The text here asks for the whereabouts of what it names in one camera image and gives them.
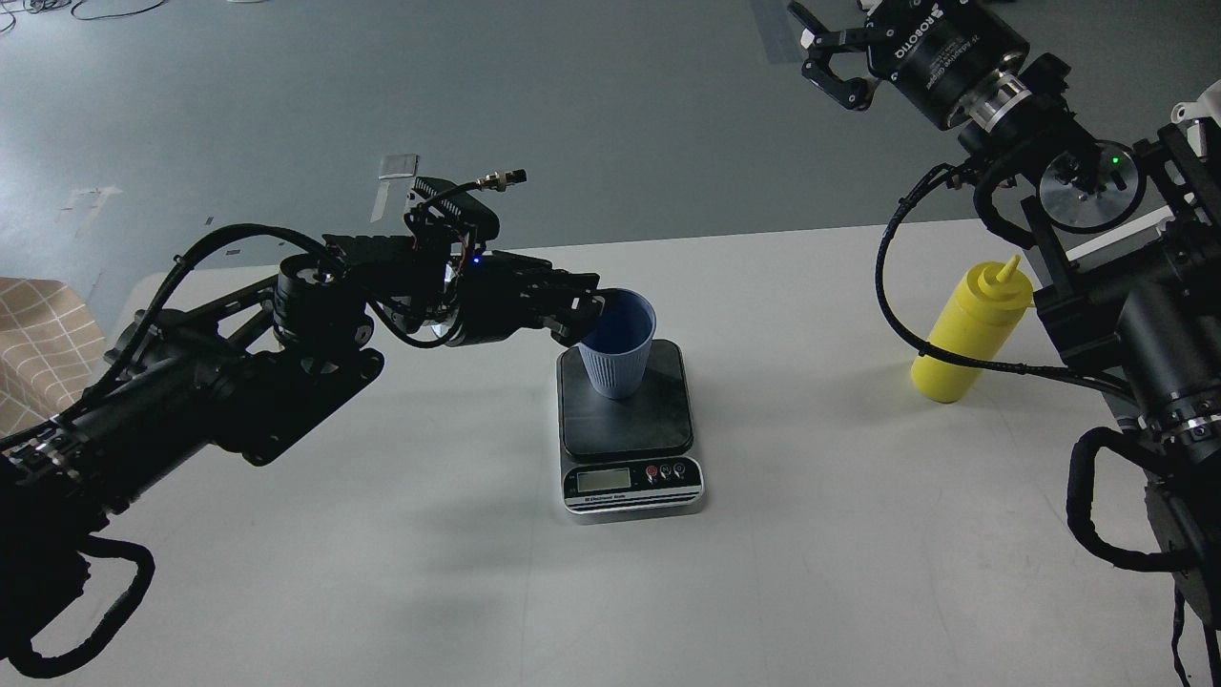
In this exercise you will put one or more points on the black digital kitchen scale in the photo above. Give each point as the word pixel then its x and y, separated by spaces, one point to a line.
pixel 635 458

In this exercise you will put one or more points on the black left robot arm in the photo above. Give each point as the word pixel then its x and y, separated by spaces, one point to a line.
pixel 255 337

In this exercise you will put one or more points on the tan checkered cloth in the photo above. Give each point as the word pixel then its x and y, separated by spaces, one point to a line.
pixel 50 346

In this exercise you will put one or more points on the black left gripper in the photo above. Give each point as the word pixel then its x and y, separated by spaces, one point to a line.
pixel 501 293

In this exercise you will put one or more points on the yellow squeeze seasoning bottle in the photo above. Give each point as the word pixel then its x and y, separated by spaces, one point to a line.
pixel 985 307

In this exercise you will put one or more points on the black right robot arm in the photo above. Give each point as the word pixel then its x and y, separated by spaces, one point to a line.
pixel 1142 329

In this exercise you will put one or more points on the grey floor tape patch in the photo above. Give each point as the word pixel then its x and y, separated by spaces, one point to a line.
pixel 393 168

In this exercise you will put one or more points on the white rolling chair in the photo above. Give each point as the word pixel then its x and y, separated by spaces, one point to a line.
pixel 1191 166

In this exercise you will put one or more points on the blue ribbed plastic cup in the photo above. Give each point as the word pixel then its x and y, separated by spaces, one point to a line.
pixel 615 353

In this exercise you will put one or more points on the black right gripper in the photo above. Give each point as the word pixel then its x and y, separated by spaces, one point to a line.
pixel 933 52

